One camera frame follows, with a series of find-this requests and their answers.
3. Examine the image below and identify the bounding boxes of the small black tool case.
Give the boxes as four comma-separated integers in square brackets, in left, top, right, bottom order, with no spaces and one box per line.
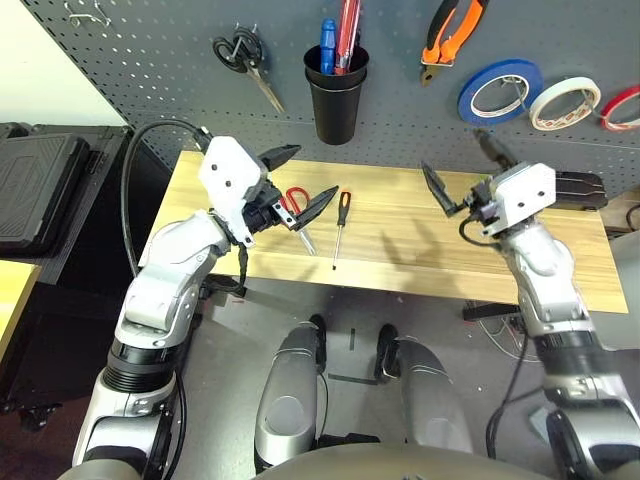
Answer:
[549,170,609,211]

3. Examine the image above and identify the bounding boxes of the red tape roll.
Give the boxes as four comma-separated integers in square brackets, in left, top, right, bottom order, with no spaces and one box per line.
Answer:
[599,84,640,133]

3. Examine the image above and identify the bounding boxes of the black table foot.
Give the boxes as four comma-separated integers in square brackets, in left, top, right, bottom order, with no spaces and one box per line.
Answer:
[462,301,521,322]

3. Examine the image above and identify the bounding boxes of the silver left robot leg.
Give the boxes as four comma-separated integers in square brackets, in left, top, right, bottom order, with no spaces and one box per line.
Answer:
[253,314,329,474]

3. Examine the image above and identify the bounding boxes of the metal peg hook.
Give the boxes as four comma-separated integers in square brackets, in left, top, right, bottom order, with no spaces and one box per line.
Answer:
[502,74,531,109]
[579,88,604,119]

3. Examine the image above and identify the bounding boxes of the yellow wooden side table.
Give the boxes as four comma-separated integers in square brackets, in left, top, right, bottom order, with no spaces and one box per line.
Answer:
[0,259,42,351]

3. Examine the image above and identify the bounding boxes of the grey floor pedal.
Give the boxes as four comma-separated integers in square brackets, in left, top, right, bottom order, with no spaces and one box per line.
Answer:
[528,407,551,436]

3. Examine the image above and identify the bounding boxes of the black cup holder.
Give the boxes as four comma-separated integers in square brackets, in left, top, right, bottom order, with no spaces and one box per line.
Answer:
[303,43,371,146]

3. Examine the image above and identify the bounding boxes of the white tape roll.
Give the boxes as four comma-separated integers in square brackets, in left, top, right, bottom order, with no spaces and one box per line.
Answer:
[528,76,603,132]

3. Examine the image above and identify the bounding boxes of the large black ribbed case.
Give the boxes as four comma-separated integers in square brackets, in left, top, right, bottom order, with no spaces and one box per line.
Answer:
[0,133,91,257]

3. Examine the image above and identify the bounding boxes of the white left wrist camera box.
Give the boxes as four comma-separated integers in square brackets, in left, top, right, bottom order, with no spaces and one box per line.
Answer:
[197,135,269,221]

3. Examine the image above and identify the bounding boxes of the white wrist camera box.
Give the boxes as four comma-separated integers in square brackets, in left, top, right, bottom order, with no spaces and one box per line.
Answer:
[482,162,558,236]
[197,135,269,221]

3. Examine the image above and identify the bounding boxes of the black handled scissors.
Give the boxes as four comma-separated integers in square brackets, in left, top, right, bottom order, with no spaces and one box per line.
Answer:
[212,23,286,114]

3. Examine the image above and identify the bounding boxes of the red handled scissors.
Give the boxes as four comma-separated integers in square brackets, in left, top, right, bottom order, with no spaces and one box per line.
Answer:
[279,186,319,256]

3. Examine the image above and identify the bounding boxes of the silver wire double hook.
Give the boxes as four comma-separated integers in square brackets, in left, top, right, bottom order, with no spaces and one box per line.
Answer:
[68,2,112,27]

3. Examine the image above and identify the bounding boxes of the white floor wires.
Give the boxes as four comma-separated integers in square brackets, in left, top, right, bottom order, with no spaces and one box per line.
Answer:
[479,314,541,364]

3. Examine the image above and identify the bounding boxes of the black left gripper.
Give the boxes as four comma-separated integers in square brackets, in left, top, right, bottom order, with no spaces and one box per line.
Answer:
[242,144,340,246]

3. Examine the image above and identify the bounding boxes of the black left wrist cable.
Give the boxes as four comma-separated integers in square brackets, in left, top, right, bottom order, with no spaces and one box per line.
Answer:
[121,120,211,279]

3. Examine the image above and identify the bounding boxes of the orange black pliers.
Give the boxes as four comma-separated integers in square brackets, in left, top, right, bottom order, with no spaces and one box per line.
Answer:
[419,0,491,87]

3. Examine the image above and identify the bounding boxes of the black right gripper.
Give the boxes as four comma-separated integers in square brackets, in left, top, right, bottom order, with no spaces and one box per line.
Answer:
[421,128,520,236]

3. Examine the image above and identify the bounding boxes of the dark grey pegboard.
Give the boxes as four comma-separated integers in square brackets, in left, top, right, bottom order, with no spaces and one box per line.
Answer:
[19,0,640,174]

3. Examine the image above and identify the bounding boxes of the blue tape roll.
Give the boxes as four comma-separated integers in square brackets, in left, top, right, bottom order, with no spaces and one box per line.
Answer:
[457,58,545,125]

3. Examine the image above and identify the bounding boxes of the black orange handled screwdriver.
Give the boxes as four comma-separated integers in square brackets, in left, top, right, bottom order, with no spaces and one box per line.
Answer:
[332,189,353,271]

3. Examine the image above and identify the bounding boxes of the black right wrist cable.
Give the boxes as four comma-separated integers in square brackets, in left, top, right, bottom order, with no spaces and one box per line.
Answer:
[458,213,532,460]

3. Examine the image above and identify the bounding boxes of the silver right robot leg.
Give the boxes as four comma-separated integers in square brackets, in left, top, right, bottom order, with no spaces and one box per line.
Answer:
[374,323,474,454]

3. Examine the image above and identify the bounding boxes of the silver robot leg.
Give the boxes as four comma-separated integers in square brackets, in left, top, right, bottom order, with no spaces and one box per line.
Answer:
[253,314,329,474]
[374,323,474,454]

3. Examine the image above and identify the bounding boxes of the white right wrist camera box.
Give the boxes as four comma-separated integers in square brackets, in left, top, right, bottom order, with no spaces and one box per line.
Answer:
[482,162,558,236]

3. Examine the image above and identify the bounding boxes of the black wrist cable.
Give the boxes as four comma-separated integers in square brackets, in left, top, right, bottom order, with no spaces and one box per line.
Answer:
[458,213,532,460]
[121,120,211,279]

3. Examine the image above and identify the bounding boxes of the grey robot torso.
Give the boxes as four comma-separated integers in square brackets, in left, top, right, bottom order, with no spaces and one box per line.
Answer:
[254,442,551,480]

